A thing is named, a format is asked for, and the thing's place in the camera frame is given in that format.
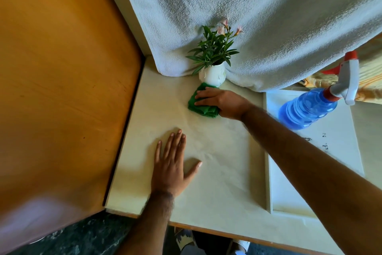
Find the person's right hand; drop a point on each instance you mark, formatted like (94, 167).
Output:
(228, 104)

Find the person's left hand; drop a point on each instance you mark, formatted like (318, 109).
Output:
(167, 174)

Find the person's right fingers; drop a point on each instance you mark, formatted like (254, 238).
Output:
(207, 96)

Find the person's left thumb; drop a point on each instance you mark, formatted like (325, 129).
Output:
(193, 169)

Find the person's left middle finger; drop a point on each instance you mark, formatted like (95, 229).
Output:
(176, 144)

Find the person's left little finger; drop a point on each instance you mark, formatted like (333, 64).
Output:
(158, 151)

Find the green cleaning cloth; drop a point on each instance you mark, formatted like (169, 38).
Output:
(203, 110)

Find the person's right forearm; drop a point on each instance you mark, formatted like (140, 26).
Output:
(310, 171)

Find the person's left forearm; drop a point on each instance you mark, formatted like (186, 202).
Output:
(147, 228)

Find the white ceramic vase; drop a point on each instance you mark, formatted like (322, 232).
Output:
(212, 75)

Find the green plant with pink flowers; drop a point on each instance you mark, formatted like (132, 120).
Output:
(213, 47)

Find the black white patterned shoe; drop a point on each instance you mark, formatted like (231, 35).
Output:
(183, 238)

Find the blue spray bottle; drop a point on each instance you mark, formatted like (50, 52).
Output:
(307, 108)

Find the white terry towel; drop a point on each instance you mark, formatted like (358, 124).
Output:
(283, 16)

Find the orange wooden cabinet panel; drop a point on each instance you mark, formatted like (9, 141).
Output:
(59, 93)

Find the white flat tray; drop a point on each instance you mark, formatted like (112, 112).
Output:
(337, 144)

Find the yellow patterned fabric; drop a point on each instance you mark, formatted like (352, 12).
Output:
(370, 75)

